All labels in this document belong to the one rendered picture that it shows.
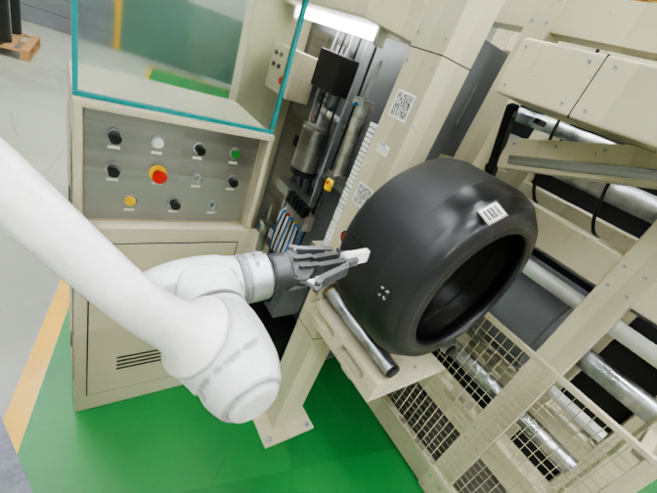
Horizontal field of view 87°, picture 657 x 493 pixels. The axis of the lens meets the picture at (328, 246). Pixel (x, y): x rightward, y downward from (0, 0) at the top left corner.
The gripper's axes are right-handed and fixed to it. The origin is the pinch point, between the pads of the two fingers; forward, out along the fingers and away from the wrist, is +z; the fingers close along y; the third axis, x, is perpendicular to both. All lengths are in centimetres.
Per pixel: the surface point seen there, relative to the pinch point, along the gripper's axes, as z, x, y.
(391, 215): 12.5, -6.2, 4.9
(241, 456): -7, 123, 19
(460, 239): 18.8, -8.7, -9.9
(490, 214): 25.3, -14.1, -9.9
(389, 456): 60, 132, -8
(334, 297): 15.8, 33.4, 18.0
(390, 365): 16.4, 33.1, -10.2
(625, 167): 71, -26, -14
